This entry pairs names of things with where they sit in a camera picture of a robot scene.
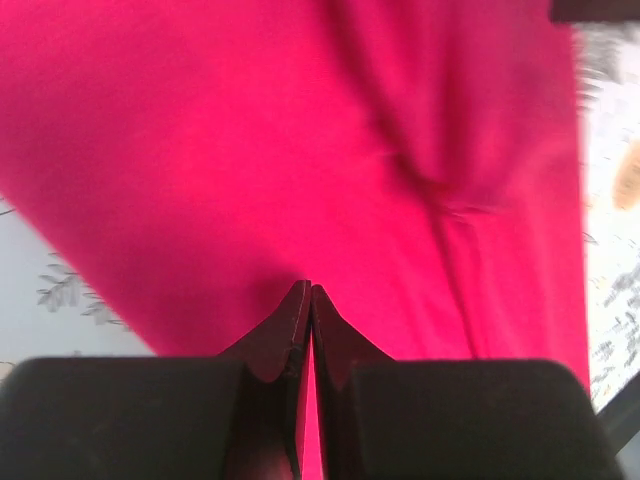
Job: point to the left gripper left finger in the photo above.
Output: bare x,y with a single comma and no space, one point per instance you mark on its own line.
236,415

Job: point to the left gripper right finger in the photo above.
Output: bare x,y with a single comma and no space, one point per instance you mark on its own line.
380,418

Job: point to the magenta t shirt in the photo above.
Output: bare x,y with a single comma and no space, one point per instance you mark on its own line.
418,160

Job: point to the floral tablecloth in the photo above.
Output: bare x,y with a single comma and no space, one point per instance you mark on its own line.
48,310

